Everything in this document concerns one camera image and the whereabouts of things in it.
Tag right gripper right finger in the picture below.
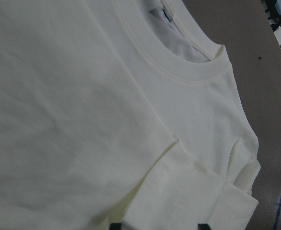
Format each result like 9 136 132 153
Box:
197 223 211 230

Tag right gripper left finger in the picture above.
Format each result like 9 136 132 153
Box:
110 223 125 230

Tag cream long-sleeve cat shirt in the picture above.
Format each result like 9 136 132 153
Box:
0 0 260 230

